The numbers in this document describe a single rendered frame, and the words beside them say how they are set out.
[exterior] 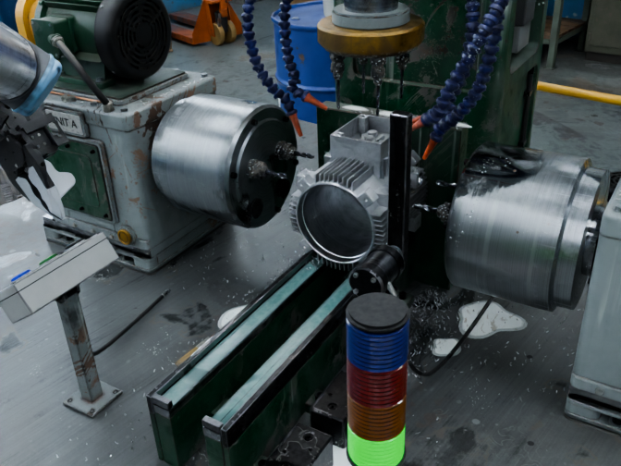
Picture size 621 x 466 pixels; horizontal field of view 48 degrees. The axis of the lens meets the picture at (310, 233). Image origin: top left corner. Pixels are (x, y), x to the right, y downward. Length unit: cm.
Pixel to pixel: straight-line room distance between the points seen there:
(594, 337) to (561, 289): 8
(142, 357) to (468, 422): 58
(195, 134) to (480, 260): 58
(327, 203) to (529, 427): 54
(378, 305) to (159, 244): 92
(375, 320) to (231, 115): 76
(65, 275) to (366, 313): 55
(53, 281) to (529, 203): 70
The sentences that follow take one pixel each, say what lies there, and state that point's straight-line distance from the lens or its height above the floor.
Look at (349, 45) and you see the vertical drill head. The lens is 114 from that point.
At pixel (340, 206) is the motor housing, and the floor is 97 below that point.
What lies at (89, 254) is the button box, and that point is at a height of 107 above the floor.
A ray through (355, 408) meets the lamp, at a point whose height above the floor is 111.
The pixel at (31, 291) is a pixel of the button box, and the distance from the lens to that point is 105.
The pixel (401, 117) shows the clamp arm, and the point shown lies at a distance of 103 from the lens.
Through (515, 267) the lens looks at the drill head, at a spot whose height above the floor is 104.
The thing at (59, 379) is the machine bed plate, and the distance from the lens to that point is 131.
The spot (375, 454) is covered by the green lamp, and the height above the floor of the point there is 106.
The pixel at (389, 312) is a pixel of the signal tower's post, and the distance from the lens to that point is 65.
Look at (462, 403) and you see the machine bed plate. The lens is 118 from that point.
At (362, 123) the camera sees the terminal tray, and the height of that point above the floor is 113.
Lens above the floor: 160
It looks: 30 degrees down
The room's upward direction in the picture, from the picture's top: 2 degrees counter-clockwise
